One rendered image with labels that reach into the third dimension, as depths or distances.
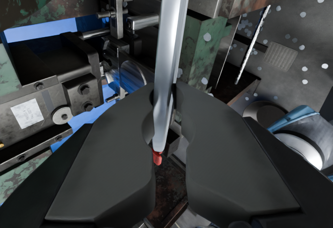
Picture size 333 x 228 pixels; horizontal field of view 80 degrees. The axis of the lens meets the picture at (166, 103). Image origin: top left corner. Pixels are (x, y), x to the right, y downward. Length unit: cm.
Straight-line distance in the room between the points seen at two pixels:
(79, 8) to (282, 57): 83
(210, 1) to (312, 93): 82
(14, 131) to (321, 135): 70
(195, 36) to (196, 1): 9
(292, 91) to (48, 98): 111
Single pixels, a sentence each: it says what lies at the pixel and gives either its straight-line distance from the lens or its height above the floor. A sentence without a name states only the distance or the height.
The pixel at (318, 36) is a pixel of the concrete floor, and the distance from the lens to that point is 115.
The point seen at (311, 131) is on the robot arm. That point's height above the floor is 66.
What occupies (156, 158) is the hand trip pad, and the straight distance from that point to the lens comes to 82.
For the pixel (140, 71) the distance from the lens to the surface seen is 59.
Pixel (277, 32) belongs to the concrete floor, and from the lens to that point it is 119.
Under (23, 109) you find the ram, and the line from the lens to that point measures 57.
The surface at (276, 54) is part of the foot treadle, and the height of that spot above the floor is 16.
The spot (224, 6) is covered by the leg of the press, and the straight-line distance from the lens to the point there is 57.
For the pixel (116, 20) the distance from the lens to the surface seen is 67.
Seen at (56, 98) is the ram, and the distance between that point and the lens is 58.
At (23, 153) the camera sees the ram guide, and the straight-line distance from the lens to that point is 61.
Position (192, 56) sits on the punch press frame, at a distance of 62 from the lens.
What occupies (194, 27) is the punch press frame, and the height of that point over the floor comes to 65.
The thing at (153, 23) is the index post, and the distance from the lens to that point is 58.
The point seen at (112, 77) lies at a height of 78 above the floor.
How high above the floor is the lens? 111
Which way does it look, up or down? 37 degrees down
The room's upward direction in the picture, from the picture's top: 121 degrees counter-clockwise
